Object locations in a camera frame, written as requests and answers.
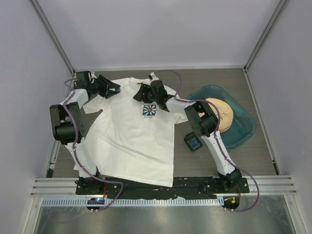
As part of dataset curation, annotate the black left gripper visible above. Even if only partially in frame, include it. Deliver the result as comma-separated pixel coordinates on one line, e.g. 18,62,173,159
89,76,120,99

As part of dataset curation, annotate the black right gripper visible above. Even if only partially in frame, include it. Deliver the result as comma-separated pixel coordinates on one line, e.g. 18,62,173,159
134,83,159,103

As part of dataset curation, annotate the white t-shirt flower print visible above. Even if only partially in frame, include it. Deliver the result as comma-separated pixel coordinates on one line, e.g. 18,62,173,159
83,78,187,187

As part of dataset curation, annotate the dark blue round brooch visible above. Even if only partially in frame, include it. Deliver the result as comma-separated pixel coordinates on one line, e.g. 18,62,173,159
190,139,198,148

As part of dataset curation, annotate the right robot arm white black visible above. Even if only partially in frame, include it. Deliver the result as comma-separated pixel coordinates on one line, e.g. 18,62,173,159
133,80,242,193

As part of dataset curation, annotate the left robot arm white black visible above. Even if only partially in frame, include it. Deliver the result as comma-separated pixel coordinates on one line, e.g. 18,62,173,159
49,71,120,195

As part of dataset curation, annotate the beige plate with bird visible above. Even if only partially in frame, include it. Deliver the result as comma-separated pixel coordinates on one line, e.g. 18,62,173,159
206,98,234,133

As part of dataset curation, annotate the teal plastic basin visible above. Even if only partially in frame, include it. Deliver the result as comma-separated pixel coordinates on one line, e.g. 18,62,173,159
187,85,256,149

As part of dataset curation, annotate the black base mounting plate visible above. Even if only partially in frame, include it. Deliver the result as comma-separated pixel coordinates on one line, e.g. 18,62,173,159
75,176,250,200

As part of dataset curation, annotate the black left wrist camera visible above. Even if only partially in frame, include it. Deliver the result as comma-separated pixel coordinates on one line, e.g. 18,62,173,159
74,71,93,89

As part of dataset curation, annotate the black frame box right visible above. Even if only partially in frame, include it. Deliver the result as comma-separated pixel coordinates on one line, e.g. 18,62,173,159
184,132,203,152

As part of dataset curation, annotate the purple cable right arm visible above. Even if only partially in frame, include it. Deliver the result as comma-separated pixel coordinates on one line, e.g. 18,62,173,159
156,70,259,212

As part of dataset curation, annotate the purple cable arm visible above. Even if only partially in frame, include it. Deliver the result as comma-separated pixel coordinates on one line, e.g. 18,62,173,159
156,70,259,212
63,78,124,212

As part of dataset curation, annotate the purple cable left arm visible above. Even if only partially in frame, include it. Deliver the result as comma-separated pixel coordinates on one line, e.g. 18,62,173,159
63,78,124,212

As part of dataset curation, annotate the white slotted cable duct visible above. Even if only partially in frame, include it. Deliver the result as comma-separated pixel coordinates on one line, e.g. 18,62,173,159
41,197,224,207

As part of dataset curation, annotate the aluminium frame rail front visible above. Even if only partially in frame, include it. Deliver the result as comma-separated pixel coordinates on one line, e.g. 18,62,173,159
30,175,297,197

